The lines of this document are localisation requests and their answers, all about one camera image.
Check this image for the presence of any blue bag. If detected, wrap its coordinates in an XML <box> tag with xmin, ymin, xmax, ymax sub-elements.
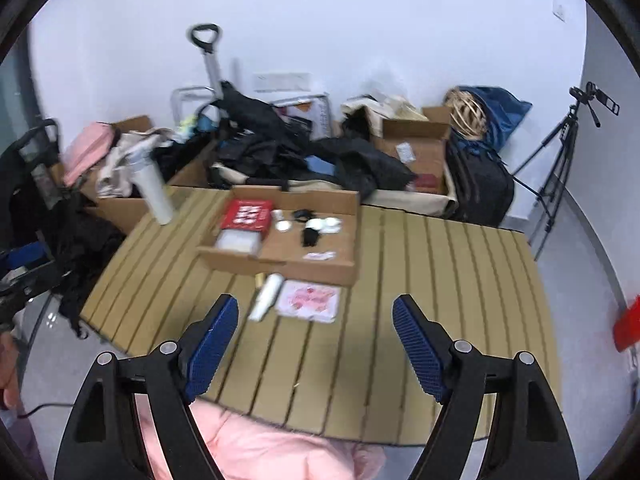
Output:
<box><xmin>457</xmin><ymin>85</ymin><xmax>534</xmax><ymax>154</ymax></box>

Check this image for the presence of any black camera on tripod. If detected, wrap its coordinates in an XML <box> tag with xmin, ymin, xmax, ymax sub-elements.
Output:
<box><xmin>568</xmin><ymin>81</ymin><xmax>621</xmax><ymax>128</ymax></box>

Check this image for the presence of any red bin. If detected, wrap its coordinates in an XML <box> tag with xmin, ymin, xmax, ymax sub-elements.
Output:
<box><xmin>612</xmin><ymin>295</ymin><xmax>640</xmax><ymax>354</ymax></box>

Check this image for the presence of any black tripod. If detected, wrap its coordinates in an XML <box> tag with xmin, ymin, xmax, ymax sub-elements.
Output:
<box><xmin>512</xmin><ymin>102</ymin><xmax>601</xmax><ymax>262</ymax></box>

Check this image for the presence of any person's left hand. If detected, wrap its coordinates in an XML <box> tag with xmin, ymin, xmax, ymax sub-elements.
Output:
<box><xmin>0</xmin><ymin>334</ymin><xmax>27</xmax><ymax>412</ymax></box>

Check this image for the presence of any black trolley handle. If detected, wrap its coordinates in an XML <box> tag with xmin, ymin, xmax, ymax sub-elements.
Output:
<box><xmin>189</xmin><ymin>23</ymin><xmax>226</xmax><ymax>107</ymax></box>

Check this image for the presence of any beige clothing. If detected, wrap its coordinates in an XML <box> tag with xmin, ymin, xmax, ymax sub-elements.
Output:
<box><xmin>95</xmin><ymin>127</ymin><xmax>177</xmax><ymax>199</ymax></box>

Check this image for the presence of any white wall socket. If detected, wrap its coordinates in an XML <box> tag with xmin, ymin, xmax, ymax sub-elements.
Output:
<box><xmin>252</xmin><ymin>72</ymin><xmax>312</xmax><ymax>94</ymax></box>

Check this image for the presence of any woven bamboo basket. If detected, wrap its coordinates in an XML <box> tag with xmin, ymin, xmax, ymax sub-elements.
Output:
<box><xmin>446</xmin><ymin>87</ymin><xmax>489</xmax><ymax>139</ymax></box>

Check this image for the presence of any black backpack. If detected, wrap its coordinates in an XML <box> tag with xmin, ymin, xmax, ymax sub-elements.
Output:
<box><xmin>443</xmin><ymin>134</ymin><xmax>516</xmax><ymax>227</ymax></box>

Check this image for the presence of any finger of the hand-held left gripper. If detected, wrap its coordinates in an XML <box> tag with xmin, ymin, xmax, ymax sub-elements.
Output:
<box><xmin>0</xmin><ymin>261</ymin><xmax>72</xmax><ymax>307</ymax></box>
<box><xmin>0</xmin><ymin>243</ymin><xmax>49</xmax><ymax>275</ymax></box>

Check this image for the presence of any clear plastic packet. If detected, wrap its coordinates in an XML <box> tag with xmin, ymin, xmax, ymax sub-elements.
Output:
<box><xmin>214</xmin><ymin>229</ymin><xmax>266</xmax><ymax>257</ymax></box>

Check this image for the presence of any beige canvas bag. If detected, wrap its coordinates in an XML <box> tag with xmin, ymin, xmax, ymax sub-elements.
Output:
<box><xmin>362</xmin><ymin>189</ymin><xmax>459</xmax><ymax>219</ymax></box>

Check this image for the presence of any large cardboard box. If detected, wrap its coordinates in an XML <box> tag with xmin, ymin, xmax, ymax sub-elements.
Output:
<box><xmin>75</xmin><ymin>114</ymin><xmax>222</xmax><ymax>235</ymax></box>

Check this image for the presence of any pile of black clothing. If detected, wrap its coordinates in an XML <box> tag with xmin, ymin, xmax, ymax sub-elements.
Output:
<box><xmin>209</xmin><ymin>79</ymin><xmax>322</xmax><ymax>187</ymax></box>

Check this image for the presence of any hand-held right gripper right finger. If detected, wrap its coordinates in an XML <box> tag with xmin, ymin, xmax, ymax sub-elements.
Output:
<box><xmin>391</xmin><ymin>294</ymin><xmax>581</xmax><ymax>480</ymax></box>

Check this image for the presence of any open cardboard box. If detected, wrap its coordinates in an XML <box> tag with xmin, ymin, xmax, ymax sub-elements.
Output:
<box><xmin>372</xmin><ymin>105</ymin><xmax>454</xmax><ymax>196</ymax></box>

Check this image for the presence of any metal chair frame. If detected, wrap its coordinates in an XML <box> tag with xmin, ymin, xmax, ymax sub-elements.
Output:
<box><xmin>169</xmin><ymin>85</ymin><xmax>217</xmax><ymax>127</ymax></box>

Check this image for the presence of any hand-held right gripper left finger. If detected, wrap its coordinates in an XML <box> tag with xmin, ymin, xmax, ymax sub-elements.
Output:
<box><xmin>52</xmin><ymin>294</ymin><xmax>241</xmax><ymax>480</ymax></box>

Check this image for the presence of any black cable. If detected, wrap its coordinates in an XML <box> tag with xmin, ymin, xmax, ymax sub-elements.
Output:
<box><xmin>19</xmin><ymin>399</ymin><xmax>82</xmax><ymax>419</ymax></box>

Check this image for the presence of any shallow cardboard tray box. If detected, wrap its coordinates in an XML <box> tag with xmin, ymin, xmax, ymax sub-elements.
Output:
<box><xmin>196</xmin><ymin>184</ymin><xmax>362</xmax><ymax>287</ymax></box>

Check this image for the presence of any pink backpack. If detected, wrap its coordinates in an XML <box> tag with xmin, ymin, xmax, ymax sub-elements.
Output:
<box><xmin>62</xmin><ymin>122</ymin><xmax>117</xmax><ymax>187</ymax></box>

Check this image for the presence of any white thermos bottle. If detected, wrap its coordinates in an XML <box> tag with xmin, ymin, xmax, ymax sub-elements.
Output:
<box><xmin>128</xmin><ymin>152</ymin><xmax>175</xmax><ymax>226</ymax></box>

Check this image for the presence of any black folding cart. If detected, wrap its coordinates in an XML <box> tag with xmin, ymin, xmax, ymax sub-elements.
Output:
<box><xmin>0</xmin><ymin>118</ymin><xmax>127</xmax><ymax>337</ymax></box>

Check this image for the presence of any white plastic bottle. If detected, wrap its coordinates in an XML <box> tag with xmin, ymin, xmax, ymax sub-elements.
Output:
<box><xmin>248</xmin><ymin>273</ymin><xmax>285</xmax><ymax>322</ymax></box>

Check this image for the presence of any beige tote bag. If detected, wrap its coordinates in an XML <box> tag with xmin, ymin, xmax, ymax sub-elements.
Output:
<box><xmin>341</xmin><ymin>94</ymin><xmax>429</xmax><ymax>124</ymax></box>

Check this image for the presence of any red printed box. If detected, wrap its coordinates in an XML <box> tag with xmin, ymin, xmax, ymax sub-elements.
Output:
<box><xmin>219</xmin><ymin>198</ymin><xmax>275</xmax><ymax>234</ymax></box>

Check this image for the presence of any printed product box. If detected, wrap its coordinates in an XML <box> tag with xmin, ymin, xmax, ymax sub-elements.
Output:
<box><xmin>272</xmin><ymin>92</ymin><xmax>334</xmax><ymax>142</ymax></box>

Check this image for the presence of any pink padded jacket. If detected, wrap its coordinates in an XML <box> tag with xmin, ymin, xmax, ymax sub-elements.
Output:
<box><xmin>135</xmin><ymin>394</ymin><xmax>389</xmax><ymax>480</ymax></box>

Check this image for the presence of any pink printed packet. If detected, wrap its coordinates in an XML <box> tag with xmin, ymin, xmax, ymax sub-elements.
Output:
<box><xmin>276</xmin><ymin>279</ymin><xmax>343</xmax><ymax>325</ymax></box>

